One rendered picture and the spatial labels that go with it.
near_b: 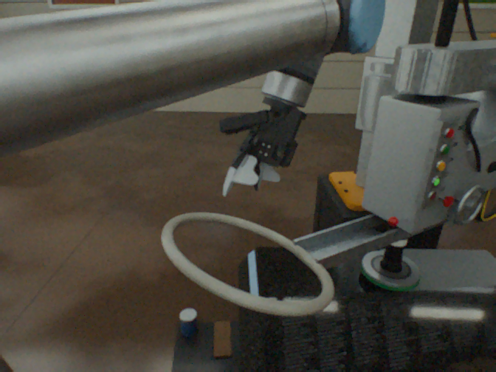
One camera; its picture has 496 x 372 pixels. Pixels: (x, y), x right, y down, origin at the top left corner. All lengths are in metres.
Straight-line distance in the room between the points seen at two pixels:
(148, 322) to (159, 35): 2.27
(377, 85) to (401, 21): 0.32
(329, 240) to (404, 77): 0.56
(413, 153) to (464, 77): 0.24
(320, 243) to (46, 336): 1.89
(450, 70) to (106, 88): 1.00
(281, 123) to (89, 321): 2.14
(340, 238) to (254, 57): 1.00
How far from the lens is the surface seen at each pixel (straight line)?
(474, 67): 1.22
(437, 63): 1.14
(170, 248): 0.86
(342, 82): 7.39
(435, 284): 1.63
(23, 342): 2.66
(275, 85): 0.66
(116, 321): 2.55
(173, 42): 0.30
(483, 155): 1.48
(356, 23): 0.47
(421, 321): 1.57
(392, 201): 1.30
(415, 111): 1.19
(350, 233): 1.32
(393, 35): 2.12
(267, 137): 0.66
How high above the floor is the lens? 1.75
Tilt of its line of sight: 26 degrees down
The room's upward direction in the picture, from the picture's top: straight up
